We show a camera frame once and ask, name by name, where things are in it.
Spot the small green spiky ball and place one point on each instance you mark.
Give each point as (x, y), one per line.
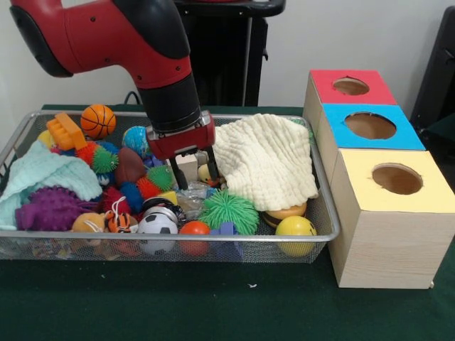
(160, 177)

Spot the yellow smiley ball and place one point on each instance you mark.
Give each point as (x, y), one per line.
(295, 225)

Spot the plain orange ball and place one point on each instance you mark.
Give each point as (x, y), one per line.
(195, 228)

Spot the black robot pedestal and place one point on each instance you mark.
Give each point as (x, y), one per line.
(227, 53)

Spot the dark green table cloth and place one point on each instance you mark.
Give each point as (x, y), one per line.
(442, 129)
(213, 305)

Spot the mint knitted cloth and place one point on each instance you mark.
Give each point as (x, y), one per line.
(46, 170)

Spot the black stand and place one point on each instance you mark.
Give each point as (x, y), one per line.
(437, 71)

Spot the orange toy basketball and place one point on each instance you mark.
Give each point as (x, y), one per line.
(98, 121)

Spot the silver mesh bin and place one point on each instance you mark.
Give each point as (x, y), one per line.
(256, 250)

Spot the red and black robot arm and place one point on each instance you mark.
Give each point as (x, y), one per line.
(124, 39)

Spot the cream knitted cloth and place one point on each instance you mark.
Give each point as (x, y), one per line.
(266, 160)

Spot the blue globe ball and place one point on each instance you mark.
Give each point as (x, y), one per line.
(135, 140)

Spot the wooden box with three holes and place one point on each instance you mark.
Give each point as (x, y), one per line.
(391, 248)

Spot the large orange toy brick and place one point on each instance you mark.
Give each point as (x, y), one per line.
(65, 131)

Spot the purple bumpy soft toy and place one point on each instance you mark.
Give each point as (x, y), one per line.
(53, 209)

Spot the plain wooden cube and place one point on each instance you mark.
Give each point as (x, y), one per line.
(190, 168)

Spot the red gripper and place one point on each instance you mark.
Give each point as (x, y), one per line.
(185, 142)

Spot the toy soccer ball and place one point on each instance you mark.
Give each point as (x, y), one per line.
(158, 224)

